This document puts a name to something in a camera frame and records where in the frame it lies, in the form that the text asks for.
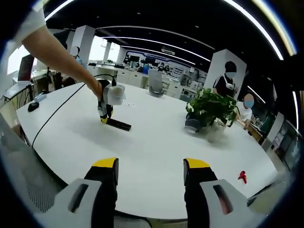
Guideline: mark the grey rounded object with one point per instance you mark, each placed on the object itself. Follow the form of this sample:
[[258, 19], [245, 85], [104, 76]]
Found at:
[[192, 124]]

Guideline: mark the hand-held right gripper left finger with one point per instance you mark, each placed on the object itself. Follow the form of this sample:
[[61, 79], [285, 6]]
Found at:
[[95, 202]]

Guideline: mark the green potted plant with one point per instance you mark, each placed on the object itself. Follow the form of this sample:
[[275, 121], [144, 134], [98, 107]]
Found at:
[[211, 105]]

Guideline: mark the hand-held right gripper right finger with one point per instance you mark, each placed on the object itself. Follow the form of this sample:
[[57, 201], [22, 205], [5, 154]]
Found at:
[[213, 202]]

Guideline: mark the white cabinet counter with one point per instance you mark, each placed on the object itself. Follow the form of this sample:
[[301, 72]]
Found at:
[[123, 76]]

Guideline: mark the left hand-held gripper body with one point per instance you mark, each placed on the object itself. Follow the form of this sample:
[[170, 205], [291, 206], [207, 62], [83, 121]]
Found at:
[[115, 93]]

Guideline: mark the black remote control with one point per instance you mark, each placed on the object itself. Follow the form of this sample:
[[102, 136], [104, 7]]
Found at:
[[121, 124]]

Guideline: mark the grey mesh chair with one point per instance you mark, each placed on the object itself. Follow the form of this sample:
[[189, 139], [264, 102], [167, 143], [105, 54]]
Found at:
[[26, 171]]

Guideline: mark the small red object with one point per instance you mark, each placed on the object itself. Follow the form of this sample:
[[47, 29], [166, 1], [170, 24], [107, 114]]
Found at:
[[242, 177]]

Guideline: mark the grey office chair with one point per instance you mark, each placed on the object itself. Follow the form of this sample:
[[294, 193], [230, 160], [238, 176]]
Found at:
[[155, 82]]

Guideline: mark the black computer mouse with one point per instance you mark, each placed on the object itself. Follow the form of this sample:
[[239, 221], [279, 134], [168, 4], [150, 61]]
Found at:
[[33, 107]]

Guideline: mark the white plant pot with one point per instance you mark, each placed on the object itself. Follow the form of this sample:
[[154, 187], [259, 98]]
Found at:
[[217, 130]]

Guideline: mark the white power strip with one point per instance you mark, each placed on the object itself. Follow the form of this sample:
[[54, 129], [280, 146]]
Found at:
[[40, 97]]

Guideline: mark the open laptop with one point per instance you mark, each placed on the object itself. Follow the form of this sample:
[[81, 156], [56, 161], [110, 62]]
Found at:
[[25, 69]]

